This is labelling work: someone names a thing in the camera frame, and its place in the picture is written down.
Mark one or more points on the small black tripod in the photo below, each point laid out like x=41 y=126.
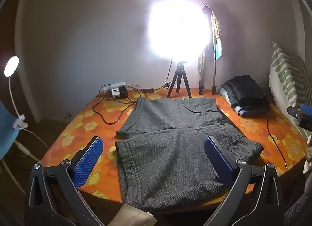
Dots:
x=180 y=71

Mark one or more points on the white clip-on gooseneck lamp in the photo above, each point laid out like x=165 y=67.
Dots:
x=11 y=66

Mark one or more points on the black power adapter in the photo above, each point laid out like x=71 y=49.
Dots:
x=123 y=92

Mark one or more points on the stack of folded dark clothes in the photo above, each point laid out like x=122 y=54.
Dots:
x=246 y=91

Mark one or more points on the grey woven short pants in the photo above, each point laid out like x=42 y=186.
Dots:
x=170 y=143

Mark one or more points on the colourful printed hanging cloth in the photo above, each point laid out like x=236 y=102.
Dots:
x=217 y=28

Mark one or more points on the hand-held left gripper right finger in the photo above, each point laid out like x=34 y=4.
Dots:
x=219 y=160

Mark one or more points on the grey striped cloth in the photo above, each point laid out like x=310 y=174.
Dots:
x=298 y=211

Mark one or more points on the orange floral bed sheet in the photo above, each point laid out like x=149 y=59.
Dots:
x=80 y=123

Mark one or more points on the white power strip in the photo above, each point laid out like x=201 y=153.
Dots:
x=114 y=85

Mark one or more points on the beige cushion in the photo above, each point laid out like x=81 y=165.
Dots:
x=131 y=216

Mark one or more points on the tall metal light stand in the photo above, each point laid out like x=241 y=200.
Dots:
x=215 y=69

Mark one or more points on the blue plastic chair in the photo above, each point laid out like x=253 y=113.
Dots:
x=7 y=128

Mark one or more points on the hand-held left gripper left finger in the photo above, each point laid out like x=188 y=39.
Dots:
x=87 y=160

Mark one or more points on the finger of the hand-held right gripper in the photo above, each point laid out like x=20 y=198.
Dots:
x=306 y=108
x=295 y=111

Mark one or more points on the green white striped blanket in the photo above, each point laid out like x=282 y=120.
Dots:
x=285 y=77

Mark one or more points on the person's right hand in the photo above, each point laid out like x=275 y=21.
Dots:
x=309 y=152

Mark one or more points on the white power adapter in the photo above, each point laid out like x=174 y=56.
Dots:
x=115 y=93

